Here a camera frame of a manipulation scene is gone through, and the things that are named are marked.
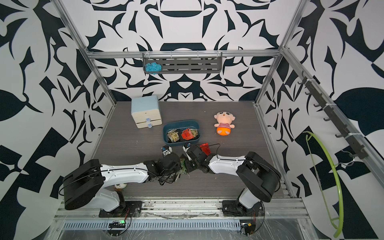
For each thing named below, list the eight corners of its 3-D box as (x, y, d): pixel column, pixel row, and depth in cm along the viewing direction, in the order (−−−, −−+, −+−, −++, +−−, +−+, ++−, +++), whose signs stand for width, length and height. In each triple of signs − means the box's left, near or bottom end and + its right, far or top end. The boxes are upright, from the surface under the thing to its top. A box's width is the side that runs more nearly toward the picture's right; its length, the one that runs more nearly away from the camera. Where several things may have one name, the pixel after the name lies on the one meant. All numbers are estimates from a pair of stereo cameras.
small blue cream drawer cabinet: (138, 131, 107) (130, 115, 94) (138, 114, 117) (131, 98, 103) (162, 127, 109) (157, 111, 96) (160, 111, 119) (156, 95, 105)
